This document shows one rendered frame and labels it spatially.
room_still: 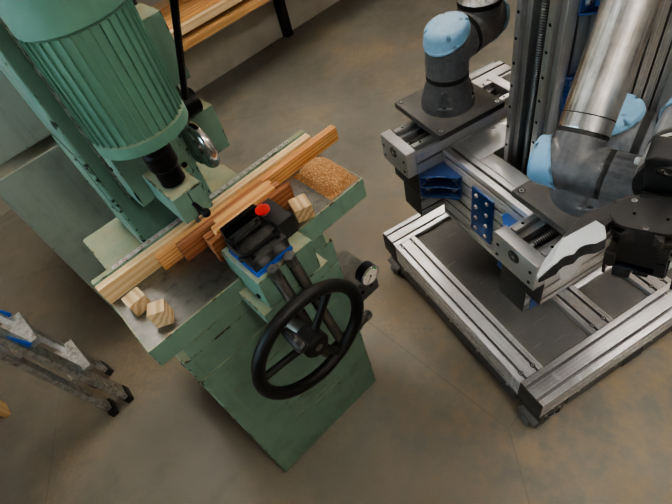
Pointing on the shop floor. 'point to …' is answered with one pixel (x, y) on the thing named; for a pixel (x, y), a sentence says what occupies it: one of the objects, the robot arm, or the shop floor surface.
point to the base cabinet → (255, 426)
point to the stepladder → (70, 358)
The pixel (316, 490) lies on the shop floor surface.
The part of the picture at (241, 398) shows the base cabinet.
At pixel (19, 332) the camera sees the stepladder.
